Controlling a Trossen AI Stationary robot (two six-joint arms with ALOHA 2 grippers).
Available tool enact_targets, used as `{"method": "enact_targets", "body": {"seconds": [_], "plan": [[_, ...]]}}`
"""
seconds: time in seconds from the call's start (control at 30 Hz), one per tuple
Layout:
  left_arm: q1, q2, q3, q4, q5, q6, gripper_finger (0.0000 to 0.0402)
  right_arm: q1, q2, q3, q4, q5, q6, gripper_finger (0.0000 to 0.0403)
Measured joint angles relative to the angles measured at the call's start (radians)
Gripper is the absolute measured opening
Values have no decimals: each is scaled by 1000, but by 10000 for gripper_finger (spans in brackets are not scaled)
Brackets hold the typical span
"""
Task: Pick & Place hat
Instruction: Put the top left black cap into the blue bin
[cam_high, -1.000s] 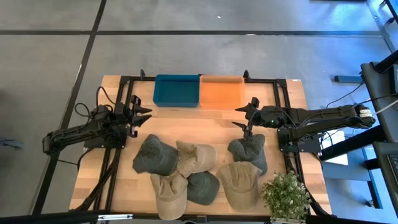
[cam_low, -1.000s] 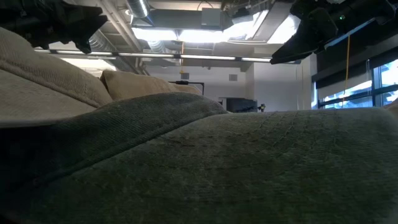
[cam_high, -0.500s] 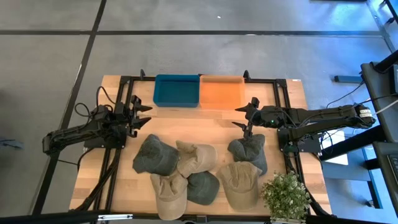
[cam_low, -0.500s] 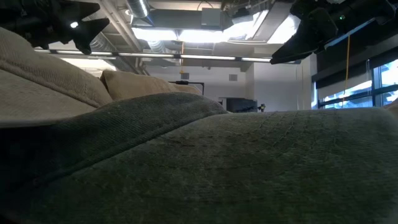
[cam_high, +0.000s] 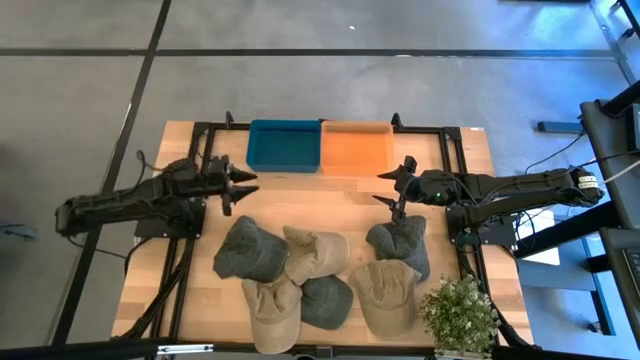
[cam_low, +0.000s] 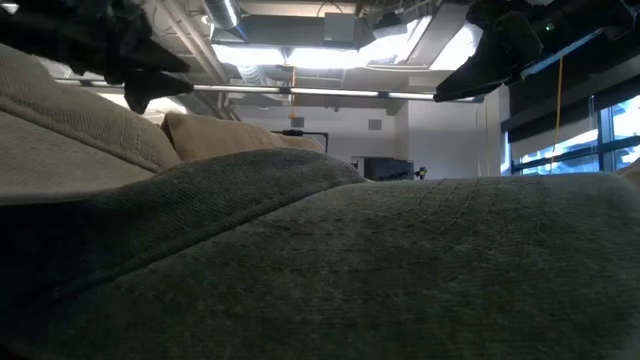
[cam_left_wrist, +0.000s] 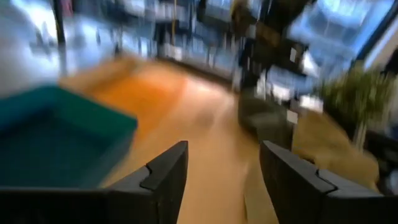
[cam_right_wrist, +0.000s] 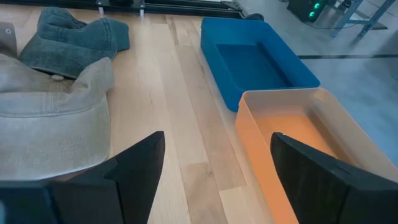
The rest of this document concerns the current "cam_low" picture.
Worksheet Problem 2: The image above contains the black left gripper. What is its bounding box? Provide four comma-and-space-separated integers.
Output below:
0, 0, 195, 116

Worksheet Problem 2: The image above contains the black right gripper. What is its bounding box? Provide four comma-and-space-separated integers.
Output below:
433, 0, 640, 104

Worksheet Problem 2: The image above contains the beige baseball cap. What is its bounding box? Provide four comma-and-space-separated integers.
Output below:
617, 158, 640, 189
159, 112, 327, 162
0, 43, 182, 207

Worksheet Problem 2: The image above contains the olive green baseball cap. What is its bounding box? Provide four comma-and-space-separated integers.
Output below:
0, 147, 640, 360

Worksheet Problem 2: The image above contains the large window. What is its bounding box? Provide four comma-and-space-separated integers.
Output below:
499, 93, 640, 177

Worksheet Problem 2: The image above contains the black monitor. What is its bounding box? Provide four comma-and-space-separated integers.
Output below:
363, 156, 416, 182

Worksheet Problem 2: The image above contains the grey ceiling box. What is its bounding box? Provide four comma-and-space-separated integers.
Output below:
323, 12, 359, 44

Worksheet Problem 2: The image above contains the linear ceiling lamp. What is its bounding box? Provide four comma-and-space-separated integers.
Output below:
54, 78, 477, 103

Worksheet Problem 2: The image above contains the yellow hanging cord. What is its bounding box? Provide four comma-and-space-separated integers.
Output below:
551, 56, 565, 172

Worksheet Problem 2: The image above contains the silver air duct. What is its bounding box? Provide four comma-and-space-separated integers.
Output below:
202, 0, 242, 31

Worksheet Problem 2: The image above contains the black bracket bar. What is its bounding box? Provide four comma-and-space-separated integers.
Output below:
271, 128, 331, 154

